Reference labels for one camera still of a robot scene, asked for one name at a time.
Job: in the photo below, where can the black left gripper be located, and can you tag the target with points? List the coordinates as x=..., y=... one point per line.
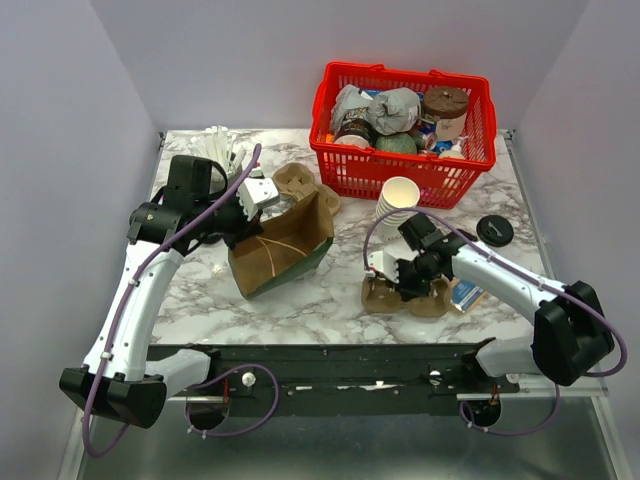
x=245, y=228

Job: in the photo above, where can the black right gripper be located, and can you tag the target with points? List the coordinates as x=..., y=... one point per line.
x=407, y=290

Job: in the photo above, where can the single brown cup carrier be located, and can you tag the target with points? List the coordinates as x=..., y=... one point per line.
x=378, y=297

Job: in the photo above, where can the brown green paper bag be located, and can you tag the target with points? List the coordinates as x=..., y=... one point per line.
x=290, y=245

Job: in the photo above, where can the brown cardboard cup carrier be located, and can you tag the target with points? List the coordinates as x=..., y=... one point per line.
x=297, y=182

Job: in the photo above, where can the black plastic cup lid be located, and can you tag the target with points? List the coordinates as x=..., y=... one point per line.
x=495, y=230

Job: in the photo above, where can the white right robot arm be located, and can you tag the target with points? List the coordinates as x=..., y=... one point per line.
x=568, y=337

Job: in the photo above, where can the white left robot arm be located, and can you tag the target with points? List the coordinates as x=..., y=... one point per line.
x=116, y=380

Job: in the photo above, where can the blue orange card box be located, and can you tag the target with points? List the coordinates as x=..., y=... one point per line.
x=465, y=295

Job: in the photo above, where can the stack of paper cups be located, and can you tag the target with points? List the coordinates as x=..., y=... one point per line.
x=396, y=193

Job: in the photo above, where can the red plastic shopping basket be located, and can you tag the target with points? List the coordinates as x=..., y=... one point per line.
x=356, y=172

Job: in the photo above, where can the cream pump lotion bottle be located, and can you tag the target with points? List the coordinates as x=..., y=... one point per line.
x=455, y=151

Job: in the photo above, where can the green netted melon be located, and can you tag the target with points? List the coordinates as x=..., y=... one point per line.
x=400, y=143

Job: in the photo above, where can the red blue drink can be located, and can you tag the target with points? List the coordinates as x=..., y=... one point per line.
x=426, y=141

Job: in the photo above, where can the black labelled tub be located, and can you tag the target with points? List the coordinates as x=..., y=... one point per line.
x=355, y=130

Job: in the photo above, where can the grey plastic mailer bag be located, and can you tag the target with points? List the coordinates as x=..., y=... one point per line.
x=387, y=112

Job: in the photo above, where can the brown lidded round box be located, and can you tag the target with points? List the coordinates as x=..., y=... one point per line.
x=447, y=108

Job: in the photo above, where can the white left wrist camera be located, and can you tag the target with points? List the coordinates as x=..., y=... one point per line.
x=256, y=194

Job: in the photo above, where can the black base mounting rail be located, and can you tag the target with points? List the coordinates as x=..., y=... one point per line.
x=343, y=380

